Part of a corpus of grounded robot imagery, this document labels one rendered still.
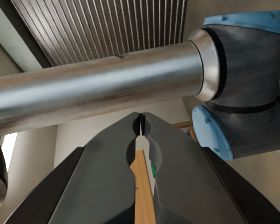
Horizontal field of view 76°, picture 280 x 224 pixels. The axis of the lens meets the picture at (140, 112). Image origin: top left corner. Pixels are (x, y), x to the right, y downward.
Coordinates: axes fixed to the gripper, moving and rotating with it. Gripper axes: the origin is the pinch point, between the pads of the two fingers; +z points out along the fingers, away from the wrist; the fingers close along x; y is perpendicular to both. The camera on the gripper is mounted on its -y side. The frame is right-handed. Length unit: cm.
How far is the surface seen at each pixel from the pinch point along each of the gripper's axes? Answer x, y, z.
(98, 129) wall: -73, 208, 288
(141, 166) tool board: 13, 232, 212
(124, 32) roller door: -16, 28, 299
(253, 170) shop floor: 120, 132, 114
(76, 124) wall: -120, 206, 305
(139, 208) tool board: 8, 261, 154
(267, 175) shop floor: 119, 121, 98
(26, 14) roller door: -144, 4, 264
